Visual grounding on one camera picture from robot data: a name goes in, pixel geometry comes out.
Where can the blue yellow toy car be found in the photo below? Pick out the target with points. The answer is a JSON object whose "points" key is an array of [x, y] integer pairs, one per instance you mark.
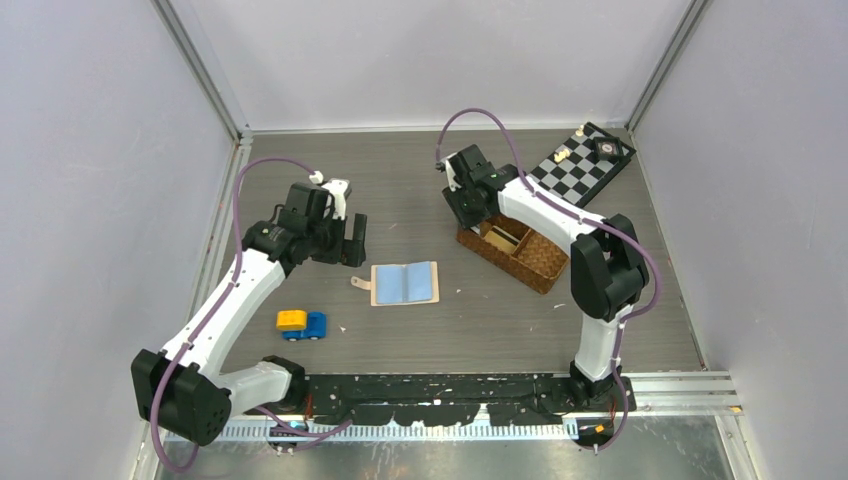
{"points": [[298, 325]]}

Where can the aluminium frame rail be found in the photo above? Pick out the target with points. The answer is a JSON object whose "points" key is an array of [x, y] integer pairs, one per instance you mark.
{"points": [[184, 26]]}

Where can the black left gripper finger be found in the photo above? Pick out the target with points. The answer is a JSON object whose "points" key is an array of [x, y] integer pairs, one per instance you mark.
{"points": [[336, 254], [357, 254]]}

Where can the black white chessboard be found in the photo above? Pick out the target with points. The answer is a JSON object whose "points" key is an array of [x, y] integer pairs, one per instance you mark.
{"points": [[581, 177]]}

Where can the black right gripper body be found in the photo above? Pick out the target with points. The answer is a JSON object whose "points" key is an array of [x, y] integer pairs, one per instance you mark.
{"points": [[458, 197]]}

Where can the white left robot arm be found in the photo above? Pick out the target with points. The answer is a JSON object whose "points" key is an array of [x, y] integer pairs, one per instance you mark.
{"points": [[181, 387]]}

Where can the gold black-striped card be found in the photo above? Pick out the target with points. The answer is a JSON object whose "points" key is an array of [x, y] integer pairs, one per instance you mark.
{"points": [[501, 239]]}

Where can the woven wicker divided basket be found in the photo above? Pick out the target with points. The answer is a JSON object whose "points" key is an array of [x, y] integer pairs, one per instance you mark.
{"points": [[537, 262]]}

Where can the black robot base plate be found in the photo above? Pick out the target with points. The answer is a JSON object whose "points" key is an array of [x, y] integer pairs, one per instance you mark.
{"points": [[442, 400]]}

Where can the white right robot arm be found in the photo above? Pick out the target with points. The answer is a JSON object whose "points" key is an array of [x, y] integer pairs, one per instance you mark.
{"points": [[608, 266]]}

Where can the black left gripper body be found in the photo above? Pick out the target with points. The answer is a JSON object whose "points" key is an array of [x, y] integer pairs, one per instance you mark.
{"points": [[316, 231]]}

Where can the beige leather card holder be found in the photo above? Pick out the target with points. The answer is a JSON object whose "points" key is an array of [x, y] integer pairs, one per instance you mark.
{"points": [[401, 284]]}

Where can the small black square box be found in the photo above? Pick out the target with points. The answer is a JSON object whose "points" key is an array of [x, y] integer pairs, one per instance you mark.
{"points": [[608, 149]]}

